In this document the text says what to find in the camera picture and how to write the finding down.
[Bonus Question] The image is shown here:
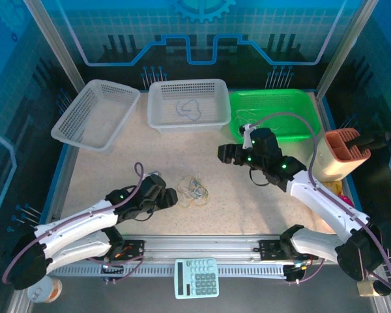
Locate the pile of rubber bands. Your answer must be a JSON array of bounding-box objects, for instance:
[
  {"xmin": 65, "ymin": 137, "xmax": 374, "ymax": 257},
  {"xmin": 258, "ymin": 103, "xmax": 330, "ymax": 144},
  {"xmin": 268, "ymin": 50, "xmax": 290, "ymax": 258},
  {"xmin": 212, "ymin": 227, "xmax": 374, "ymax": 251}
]
[{"xmin": 182, "ymin": 175, "xmax": 205, "ymax": 196}]

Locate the beige roll with black cap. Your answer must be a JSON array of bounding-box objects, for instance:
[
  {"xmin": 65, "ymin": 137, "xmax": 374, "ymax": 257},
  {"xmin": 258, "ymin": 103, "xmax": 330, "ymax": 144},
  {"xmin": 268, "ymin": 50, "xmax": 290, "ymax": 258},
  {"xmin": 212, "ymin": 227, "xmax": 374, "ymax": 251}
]
[{"xmin": 356, "ymin": 279, "xmax": 391, "ymax": 297}]

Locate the light blue calculator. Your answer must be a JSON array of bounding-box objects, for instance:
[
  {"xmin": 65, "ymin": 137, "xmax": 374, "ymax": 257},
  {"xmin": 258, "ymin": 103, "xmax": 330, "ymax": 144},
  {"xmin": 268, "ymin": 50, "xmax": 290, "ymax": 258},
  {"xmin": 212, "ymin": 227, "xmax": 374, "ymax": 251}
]
[{"xmin": 174, "ymin": 258, "xmax": 220, "ymax": 299}]

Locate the aluminium frame post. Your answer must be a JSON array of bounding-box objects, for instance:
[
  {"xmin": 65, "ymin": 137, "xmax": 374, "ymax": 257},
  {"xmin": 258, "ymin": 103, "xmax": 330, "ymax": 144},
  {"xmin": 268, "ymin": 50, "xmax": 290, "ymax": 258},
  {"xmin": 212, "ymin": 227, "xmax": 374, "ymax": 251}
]
[
  {"xmin": 23, "ymin": 0, "xmax": 87, "ymax": 95},
  {"xmin": 315, "ymin": 0, "xmax": 379, "ymax": 100}
]

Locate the thin blue cable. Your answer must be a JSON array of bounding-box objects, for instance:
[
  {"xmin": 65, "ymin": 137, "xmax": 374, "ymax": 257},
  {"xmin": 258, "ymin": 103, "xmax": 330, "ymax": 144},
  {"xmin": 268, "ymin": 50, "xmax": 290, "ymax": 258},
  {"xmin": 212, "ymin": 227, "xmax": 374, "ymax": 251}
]
[
  {"xmin": 175, "ymin": 99, "xmax": 203, "ymax": 121},
  {"xmin": 188, "ymin": 179, "xmax": 209, "ymax": 200}
]

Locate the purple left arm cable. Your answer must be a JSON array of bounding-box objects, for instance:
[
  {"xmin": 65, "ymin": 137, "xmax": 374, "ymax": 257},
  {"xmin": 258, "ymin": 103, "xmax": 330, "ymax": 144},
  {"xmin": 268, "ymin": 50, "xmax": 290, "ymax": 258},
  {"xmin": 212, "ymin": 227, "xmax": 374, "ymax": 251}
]
[{"xmin": 1, "ymin": 162, "xmax": 148, "ymax": 290}]

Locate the thin white cable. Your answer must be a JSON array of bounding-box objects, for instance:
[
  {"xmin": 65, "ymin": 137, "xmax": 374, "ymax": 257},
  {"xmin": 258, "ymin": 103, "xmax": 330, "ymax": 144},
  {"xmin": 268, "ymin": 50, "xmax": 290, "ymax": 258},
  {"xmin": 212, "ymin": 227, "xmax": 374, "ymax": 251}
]
[{"xmin": 235, "ymin": 109, "xmax": 265, "ymax": 138}]

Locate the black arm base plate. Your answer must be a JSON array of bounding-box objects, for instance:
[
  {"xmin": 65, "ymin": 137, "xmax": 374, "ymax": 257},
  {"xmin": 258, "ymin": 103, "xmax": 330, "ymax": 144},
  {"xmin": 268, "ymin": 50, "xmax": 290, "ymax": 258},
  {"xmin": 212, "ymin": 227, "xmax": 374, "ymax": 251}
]
[
  {"xmin": 258, "ymin": 239, "xmax": 283, "ymax": 261},
  {"xmin": 122, "ymin": 239, "xmax": 147, "ymax": 261}
]

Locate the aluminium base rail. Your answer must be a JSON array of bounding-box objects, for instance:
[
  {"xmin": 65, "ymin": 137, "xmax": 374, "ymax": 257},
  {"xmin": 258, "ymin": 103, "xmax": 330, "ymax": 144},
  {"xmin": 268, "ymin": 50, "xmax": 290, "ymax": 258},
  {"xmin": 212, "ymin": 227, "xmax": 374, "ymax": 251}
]
[{"xmin": 122, "ymin": 233, "xmax": 343, "ymax": 261}]

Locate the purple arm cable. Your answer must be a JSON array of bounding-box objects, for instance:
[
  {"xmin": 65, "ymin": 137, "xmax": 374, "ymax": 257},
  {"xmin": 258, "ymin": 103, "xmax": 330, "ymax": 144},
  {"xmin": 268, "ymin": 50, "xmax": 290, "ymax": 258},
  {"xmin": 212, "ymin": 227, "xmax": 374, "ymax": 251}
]
[
  {"xmin": 251, "ymin": 112, "xmax": 391, "ymax": 293},
  {"xmin": 1, "ymin": 162, "xmax": 148, "ymax": 290}
]

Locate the yellow snack bag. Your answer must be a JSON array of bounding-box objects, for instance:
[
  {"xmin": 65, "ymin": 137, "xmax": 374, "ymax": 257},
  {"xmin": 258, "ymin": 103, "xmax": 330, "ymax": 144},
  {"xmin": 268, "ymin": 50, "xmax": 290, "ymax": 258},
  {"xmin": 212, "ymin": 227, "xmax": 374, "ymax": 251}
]
[{"xmin": 324, "ymin": 180, "xmax": 343, "ymax": 196}]

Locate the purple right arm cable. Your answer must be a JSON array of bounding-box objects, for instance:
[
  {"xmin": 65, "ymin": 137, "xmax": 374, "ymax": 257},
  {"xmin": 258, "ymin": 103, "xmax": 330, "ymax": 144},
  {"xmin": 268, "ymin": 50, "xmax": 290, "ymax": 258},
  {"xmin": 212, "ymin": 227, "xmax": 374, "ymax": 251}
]
[{"xmin": 251, "ymin": 112, "xmax": 391, "ymax": 293}]

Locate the beige terracotta utensil holder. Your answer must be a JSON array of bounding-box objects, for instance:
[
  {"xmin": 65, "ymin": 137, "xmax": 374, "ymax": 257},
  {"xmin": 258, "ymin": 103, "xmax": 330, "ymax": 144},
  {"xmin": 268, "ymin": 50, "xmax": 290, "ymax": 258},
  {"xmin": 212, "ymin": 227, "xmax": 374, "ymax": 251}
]
[{"xmin": 308, "ymin": 127, "xmax": 371, "ymax": 183}]

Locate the black tool handle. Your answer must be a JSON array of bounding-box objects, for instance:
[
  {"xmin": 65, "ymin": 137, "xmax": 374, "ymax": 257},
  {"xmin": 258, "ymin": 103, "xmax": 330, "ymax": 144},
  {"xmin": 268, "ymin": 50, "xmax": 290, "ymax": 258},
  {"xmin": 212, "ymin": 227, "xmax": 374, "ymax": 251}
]
[{"xmin": 344, "ymin": 130, "xmax": 391, "ymax": 154}]

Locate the white slotted cable duct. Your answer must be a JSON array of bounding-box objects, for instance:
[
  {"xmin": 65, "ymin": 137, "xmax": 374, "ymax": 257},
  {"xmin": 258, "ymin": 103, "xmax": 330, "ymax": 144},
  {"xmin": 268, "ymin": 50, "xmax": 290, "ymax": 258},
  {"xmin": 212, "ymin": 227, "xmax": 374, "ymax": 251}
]
[{"xmin": 51, "ymin": 262, "xmax": 289, "ymax": 280}]

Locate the white perforated plastic basket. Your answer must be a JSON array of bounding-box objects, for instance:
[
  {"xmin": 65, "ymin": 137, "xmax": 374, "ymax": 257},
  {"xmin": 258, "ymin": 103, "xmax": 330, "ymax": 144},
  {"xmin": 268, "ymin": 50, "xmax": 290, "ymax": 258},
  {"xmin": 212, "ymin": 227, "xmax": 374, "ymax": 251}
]
[
  {"xmin": 50, "ymin": 79, "xmax": 141, "ymax": 155},
  {"xmin": 147, "ymin": 78, "xmax": 231, "ymax": 134}
]

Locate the green perforated plastic basket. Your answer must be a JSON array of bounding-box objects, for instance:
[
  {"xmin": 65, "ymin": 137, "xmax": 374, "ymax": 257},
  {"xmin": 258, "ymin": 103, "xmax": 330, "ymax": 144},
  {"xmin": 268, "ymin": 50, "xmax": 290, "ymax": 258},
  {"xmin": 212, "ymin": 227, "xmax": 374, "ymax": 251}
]
[{"xmin": 228, "ymin": 88, "xmax": 321, "ymax": 144}]

